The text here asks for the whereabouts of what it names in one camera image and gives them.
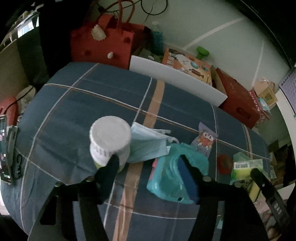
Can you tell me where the white pill bottle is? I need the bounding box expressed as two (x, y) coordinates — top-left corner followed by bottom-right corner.
(89, 115), (132, 172)

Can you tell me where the orange toy box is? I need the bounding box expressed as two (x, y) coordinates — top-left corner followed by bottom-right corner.
(162, 48), (212, 86)

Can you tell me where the lavender perforated basket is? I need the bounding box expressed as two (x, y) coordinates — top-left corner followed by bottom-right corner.
(279, 67), (296, 113)

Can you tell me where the green dumbbell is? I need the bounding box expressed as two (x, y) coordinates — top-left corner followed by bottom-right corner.
(196, 46), (210, 60)

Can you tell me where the teal toy box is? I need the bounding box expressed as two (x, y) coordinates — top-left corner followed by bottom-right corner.
(147, 143), (209, 204)

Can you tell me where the blue plaid tablecloth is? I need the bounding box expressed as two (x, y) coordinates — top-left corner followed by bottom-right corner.
(1, 62), (270, 240)

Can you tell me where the patterned storage basket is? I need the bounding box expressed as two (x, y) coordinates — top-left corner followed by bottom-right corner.
(249, 90), (270, 127)

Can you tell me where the red tape roll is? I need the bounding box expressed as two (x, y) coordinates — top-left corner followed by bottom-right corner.
(217, 154), (233, 175)

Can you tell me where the white shelf unit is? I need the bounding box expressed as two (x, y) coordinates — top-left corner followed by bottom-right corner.
(275, 89), (296, 154)

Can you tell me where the white foam board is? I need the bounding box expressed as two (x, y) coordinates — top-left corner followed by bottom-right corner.
(129, 56), (227, 107)

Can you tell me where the cartoon snack packet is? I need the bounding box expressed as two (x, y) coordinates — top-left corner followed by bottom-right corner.
(191, 122), (218, 158)

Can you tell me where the red cardboard box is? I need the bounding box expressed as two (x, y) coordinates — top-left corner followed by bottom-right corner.
(215, 68), (260, 129)

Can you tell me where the light blue face mask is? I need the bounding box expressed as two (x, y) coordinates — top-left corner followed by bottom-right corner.
(127, 122), (179, 163)

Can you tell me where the red felt handbag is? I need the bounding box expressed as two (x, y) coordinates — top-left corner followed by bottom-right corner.
(71, 1), (144, 69)

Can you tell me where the plastic water bottle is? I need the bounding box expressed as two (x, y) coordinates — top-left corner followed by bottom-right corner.
(151, 22), (164, 54)

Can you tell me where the black wall cable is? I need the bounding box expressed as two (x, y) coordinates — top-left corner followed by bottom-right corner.
(99, 0), (169, 17)

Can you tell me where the green tissue pack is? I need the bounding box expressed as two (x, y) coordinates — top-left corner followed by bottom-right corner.
(230, 152), (270, 202)

